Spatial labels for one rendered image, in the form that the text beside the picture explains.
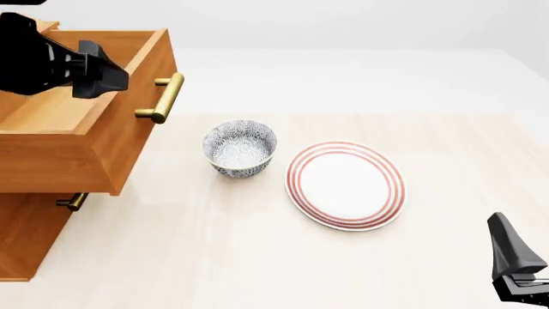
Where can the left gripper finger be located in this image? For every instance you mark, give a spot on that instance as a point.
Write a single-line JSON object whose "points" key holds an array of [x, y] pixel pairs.
{"points": [[92, 51], [105, 80]]}

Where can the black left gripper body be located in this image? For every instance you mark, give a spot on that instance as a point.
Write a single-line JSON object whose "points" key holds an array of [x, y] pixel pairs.
{"points": [[66, 66]]}

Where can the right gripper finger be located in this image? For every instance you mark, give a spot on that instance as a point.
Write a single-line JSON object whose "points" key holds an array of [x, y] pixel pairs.
{"points": [[510, 251]]}

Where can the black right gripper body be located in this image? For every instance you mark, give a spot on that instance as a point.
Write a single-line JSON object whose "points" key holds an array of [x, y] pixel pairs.
{"points": [[523, 289]]}

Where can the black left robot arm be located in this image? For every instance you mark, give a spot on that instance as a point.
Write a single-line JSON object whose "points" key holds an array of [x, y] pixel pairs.
{"points": [[21, 54]]}

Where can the wooden cabinet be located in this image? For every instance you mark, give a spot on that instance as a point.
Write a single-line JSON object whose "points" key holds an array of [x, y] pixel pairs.
{"points": [[48, 25]]}

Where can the blue patterned white bowl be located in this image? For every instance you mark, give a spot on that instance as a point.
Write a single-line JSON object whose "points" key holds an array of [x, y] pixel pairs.
{"points": [[240, 151]]}

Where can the white plate with red rings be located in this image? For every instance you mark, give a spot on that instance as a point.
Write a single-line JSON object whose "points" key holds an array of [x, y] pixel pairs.
{"points": [[345, 186]]}

